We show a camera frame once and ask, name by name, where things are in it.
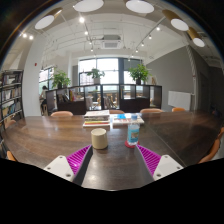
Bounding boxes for low dark shelf unit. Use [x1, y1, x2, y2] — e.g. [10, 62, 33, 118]
[45, 83, 163, 116]

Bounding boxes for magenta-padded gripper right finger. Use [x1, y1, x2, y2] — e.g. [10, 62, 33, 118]
[134, 144, 184, 185]

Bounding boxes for ceiling air conditioner unit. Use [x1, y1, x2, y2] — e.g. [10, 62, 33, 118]
[100, 34, 123, 50]

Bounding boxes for clear water bottle blue cap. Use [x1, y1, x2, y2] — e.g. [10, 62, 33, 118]
[126, 113, 141, 147]

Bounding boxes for ceiling track spotlights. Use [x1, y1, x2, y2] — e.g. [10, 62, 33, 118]
[19, 14, 163, 54]

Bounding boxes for potted green plant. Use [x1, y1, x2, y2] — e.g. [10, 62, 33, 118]
[86, 67, 106, 85]
[128, 63, 150, 86]
[51, 68, 72, 90]

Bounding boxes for tall bookshelf with books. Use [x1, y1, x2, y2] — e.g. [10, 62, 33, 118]
[0, 69, 25, 130]

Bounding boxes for white board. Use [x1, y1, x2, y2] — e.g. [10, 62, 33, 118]
[167, 90, 193, 112]

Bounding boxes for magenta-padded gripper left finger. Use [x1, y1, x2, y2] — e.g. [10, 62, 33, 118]
[43, 144, 94, 187]

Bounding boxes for round white pendant lights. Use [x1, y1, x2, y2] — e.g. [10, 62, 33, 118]
[34, 0, 207, 49]

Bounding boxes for person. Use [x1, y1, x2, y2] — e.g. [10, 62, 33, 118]
[38, 85, 50, 116]

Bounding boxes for flat white magazine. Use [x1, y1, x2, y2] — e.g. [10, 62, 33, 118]
[111, 113, 146, 127]

